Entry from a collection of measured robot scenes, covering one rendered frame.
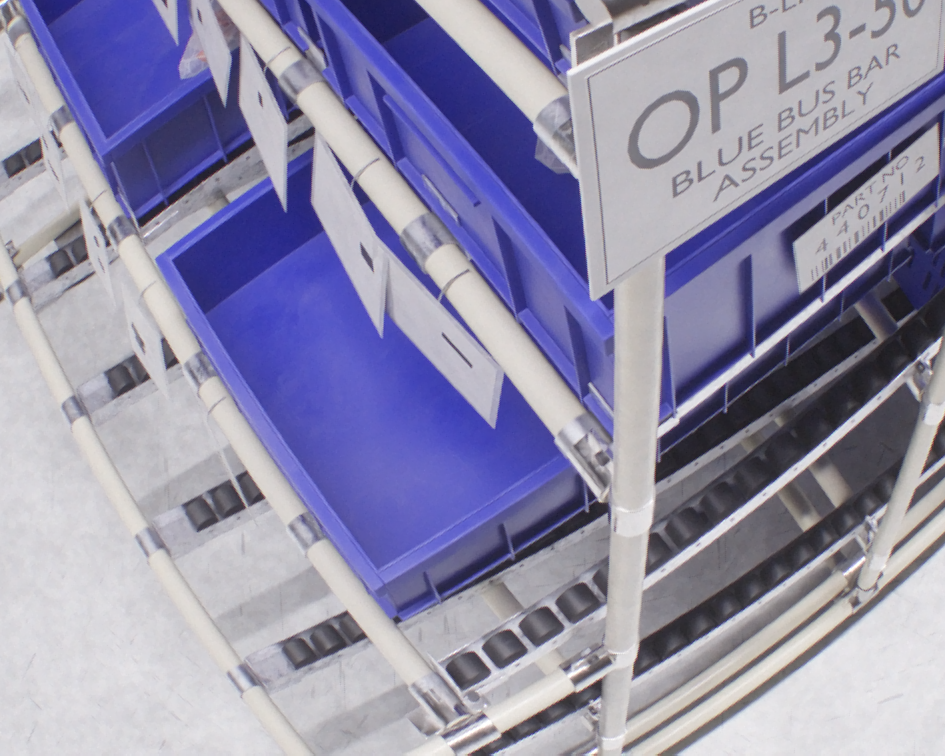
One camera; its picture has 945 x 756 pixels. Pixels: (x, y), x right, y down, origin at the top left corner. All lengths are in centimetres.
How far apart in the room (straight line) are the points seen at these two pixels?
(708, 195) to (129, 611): 161
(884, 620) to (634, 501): 117
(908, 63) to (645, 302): 24
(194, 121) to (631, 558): 65
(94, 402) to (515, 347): 84
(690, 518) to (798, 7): 84
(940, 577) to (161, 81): 124
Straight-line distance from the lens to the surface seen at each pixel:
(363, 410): 178
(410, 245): 149
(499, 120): 151
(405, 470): 175
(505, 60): 109
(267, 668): 202
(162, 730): 248
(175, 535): 209
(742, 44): 95
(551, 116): 107
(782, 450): 175
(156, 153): 186
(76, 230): 268
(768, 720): 243
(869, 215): 137
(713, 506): 173
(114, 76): 204
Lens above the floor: 234
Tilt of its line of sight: 63 degrees down
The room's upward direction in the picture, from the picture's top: 7 degrees counter-clockwise
